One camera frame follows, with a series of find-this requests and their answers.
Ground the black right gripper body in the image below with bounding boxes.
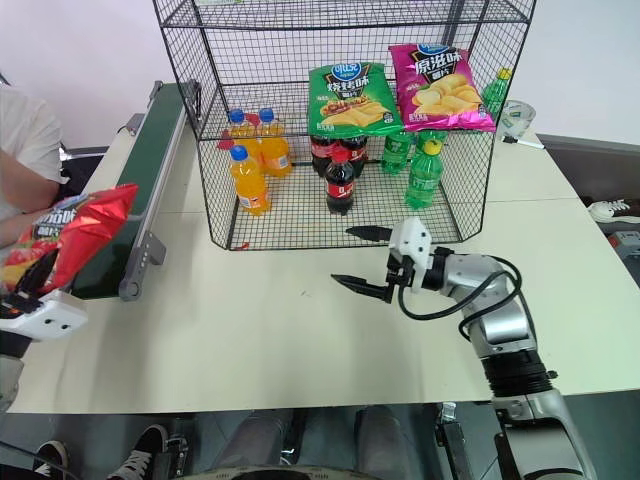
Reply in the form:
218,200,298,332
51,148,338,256
383,248,416,305

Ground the green soda bottle yellow cap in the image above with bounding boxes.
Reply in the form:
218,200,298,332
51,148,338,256
381,130,416,176
403,132,447,211
480,67,514,122

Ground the red potato chip bag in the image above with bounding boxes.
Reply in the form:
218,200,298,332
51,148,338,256
0,183,140,296

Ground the black sneaker white sole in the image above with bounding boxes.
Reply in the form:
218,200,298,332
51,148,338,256
106,424,170,480
31,439,70,480

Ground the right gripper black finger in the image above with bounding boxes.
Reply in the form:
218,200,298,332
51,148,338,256
345,225,394,245
330,272,389,302

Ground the magenta potato chip bag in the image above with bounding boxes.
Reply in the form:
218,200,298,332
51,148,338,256
388,43,497,134

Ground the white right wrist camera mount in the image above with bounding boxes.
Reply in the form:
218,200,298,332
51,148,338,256
387,217,435,293

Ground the white marker pen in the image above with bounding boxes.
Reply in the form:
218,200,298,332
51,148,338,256
501,134,547,152

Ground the grey box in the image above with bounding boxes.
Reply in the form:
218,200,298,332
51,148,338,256
606,227,640,290

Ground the green potato chip bag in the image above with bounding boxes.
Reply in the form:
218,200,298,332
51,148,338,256
307,62,399,137

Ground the person in white shirt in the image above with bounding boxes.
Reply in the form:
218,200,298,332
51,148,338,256
0,85,65,251

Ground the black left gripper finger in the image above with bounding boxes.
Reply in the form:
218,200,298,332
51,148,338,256
12,248,61,297

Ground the green conveyor belt grey frame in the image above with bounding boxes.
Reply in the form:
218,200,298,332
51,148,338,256
69,79,202,304

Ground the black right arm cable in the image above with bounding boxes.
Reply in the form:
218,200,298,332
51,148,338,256
397,254,524,342

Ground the orange soda bottle blue cap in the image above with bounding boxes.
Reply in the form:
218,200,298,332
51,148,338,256
256,107,294,179
227,108,261,157
228,144,269,217

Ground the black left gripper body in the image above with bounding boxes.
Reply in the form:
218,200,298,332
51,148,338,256
0,289,43,316

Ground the black wire mesh rack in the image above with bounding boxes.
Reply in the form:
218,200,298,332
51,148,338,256
152,0,539,251

